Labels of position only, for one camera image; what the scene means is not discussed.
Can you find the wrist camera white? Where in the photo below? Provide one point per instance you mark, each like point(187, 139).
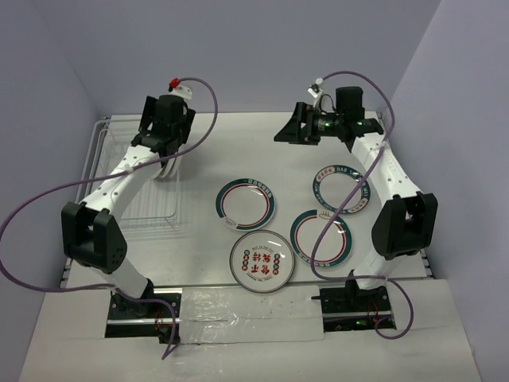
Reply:
point(176, 88)
point(317, 92)

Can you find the hao shi plate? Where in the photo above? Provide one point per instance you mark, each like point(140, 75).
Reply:
point(164, 170)
point(333, 183)

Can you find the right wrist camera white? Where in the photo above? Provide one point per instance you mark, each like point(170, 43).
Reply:
point(317, 92)

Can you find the teal red ring plate centre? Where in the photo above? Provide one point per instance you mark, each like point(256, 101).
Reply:
point(245, 204)

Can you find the red character plate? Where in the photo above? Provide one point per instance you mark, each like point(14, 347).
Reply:
point(262, 261)

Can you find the wire dish rack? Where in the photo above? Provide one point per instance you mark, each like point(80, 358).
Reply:
point(156, 205)

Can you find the teal red ring plate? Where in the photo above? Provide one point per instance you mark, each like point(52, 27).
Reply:
point(245, 204)
point(334, 248)

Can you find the teal red ring plate right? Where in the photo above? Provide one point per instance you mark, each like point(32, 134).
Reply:
point(334, 248)

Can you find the orange sunburst plate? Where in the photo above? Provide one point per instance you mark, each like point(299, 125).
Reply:
point(176, 166)

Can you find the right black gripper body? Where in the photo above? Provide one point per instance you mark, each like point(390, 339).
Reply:
point(327, 125)

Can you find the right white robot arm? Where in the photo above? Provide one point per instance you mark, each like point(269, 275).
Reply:
point(405, 224)

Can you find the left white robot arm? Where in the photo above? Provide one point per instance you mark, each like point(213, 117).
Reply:
point(91, 233)

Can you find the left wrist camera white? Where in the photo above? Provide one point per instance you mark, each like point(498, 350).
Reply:
point(176, 88)

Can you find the teal rim plate steam logo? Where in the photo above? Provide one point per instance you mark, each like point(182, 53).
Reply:
point(170, 167)

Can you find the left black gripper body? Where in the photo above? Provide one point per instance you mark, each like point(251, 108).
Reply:
point(184, 126)

